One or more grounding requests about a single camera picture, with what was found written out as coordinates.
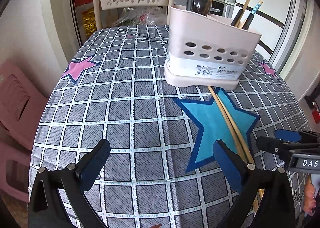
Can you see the pink plastic utensil holder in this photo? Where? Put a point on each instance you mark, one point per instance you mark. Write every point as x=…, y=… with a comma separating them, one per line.
x=206, y=50

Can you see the plastic bag under rack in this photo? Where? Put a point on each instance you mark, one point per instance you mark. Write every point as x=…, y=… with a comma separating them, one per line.
x=143, y=15

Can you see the pink plastic stool lower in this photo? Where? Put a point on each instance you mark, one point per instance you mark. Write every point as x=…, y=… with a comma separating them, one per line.
x=15, y=164

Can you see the black-handled spoon small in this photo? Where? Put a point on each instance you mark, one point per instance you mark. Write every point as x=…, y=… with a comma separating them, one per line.
x=202, y=7

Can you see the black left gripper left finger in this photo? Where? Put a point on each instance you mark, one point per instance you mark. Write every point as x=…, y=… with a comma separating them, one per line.
x=46, y=209

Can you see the black built-in oven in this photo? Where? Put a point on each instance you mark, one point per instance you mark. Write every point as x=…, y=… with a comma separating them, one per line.
x=218, y=8

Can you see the grey checked tablecloth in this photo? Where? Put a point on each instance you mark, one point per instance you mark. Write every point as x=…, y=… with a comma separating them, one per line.
x=161, y=171

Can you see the pink plastic stool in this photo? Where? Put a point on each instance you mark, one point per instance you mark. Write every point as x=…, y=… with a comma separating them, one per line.
x=15, y=164
x=22, y=105

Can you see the blue-patterned wooden chopstick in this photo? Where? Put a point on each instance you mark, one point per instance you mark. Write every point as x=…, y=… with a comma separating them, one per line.
x=251, y=16

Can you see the black-handled spoon large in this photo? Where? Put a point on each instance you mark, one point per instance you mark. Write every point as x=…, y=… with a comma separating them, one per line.
x=189, y=5

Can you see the pink plastic stool upper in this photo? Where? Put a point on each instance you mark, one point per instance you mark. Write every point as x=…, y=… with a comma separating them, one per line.
x=22, y=105

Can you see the black-handled spoon across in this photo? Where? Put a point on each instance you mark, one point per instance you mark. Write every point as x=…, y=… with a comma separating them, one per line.
x=237, y=18

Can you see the white refrigerator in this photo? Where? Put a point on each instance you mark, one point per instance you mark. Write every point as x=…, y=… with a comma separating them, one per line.
x=270, y=21

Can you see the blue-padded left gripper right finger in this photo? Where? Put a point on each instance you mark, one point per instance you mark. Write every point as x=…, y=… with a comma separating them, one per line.
x=276, y=208

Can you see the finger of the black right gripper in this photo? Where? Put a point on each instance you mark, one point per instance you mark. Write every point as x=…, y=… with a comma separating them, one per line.
x=285, y=148

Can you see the person's right hand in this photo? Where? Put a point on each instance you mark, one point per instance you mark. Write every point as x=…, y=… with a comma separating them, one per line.
x=310, y=193

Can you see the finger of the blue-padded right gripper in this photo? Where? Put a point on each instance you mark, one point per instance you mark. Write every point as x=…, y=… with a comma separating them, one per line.
x=302, y=136

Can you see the wooden chopstick plain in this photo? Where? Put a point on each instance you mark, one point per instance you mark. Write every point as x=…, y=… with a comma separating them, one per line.
x=243, y=9

